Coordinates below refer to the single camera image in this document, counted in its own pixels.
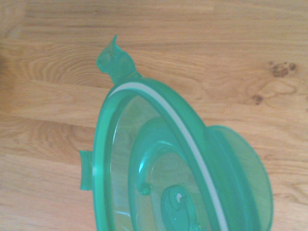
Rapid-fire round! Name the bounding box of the green round container lid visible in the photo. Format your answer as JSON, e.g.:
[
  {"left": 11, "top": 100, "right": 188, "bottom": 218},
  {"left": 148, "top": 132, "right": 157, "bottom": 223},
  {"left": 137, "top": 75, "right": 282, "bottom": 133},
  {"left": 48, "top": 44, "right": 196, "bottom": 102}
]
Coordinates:
[{"left": 79, "top": 35, "right": 274, "bottom": 231}]

